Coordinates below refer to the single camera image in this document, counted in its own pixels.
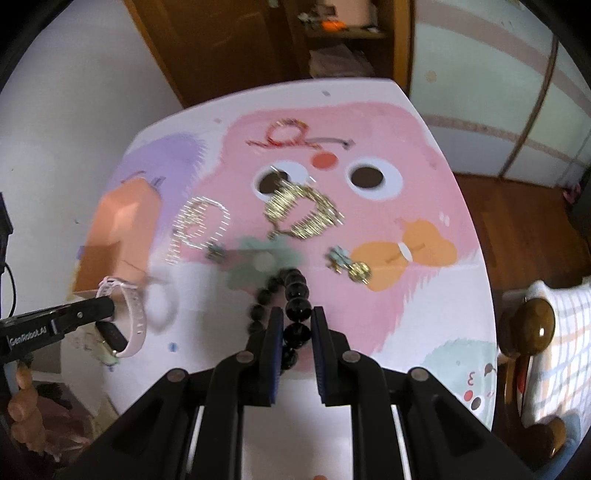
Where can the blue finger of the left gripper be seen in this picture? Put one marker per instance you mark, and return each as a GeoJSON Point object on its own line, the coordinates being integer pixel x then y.
{"type": "Point", "coordinates": [69, 317]}
{"type": "Point", "coordinates": [111, 335]}

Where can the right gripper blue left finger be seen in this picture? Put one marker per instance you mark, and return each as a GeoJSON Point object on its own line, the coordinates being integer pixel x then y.
{"type": "Point", "coordinates": [270, 358]}

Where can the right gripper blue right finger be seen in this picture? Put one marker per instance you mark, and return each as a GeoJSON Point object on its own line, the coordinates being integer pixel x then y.
{"type": "Point", "coordinates": [325, 358]}

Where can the white smart watch band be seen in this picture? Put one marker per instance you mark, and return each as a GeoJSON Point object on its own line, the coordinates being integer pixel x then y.
{"type": "Point", "coordinates": [129, 315]}

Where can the gold flower earring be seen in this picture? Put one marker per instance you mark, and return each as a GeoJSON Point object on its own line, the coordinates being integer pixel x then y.
{"type": "Point", "coordinates": [339, 261]}
{"type": "Point", "coordinates": [215, 252]}

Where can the person's left hand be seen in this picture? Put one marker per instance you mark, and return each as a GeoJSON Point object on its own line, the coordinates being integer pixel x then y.
{"type": "Point", "coordinates": [28, 426]}

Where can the peach open storage box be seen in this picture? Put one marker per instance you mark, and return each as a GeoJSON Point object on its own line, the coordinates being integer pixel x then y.
{"type": "Point", "coordinates": [120, 237]}

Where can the colourful cartoon table mat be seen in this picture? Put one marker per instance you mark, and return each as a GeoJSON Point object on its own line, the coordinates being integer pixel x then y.
{"type": "Point", "coordinates": [278, 176]}

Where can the plaid bed cover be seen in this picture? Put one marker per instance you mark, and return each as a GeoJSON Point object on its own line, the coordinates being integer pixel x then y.
{"type": "Point", "coordinates": [558, 380]}

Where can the wooden shelf unit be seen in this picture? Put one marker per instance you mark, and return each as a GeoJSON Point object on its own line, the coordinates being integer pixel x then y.
{"type": "Point", "coordinates": [382, 31]}

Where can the brown wooden door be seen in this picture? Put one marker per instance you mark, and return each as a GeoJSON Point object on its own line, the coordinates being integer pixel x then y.
{"type": "Point", "coordinates": [211, 48]}

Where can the pastel striped wardrobe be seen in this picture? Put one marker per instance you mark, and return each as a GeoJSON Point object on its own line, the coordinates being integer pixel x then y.
{"type": "Point", "coordinates": [500, 93]}

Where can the wooden bed post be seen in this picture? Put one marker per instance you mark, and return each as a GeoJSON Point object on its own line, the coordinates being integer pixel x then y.
{"type": "Point", "coordinates": [523, 333]}

